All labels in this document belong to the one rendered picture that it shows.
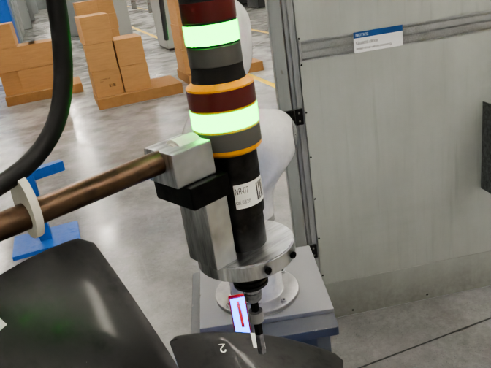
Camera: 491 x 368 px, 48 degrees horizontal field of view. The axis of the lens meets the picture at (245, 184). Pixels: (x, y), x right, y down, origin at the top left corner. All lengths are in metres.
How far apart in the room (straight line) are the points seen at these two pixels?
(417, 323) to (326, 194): 0.75
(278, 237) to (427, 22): 2.05
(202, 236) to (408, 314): 2.45
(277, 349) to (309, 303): 0.50
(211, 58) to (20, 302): 0.24
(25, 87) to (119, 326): 9.27
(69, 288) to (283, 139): 0.68
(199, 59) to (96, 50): 7.61
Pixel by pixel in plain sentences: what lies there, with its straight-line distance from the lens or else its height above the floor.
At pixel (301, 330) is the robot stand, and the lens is 1.17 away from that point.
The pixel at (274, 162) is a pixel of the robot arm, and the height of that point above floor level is 1.27.
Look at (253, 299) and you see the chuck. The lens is 0.41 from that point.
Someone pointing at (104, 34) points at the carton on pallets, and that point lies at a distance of 7.94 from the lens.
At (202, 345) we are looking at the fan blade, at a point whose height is 1.21.
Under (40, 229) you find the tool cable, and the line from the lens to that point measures 0.29.
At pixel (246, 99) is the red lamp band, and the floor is 1.56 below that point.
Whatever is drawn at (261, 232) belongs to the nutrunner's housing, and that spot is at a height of 1.47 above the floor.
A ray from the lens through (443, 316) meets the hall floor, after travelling 2.78.
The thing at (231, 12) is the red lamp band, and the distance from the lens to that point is 0.34.
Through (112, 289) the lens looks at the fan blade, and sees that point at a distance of 0.48.
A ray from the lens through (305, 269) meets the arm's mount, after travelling 1.35.
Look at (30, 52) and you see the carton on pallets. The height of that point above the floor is 0.74.
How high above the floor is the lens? 1.64
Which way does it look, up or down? 22 degrees down
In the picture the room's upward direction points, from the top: 9 degrees counter-clockwise
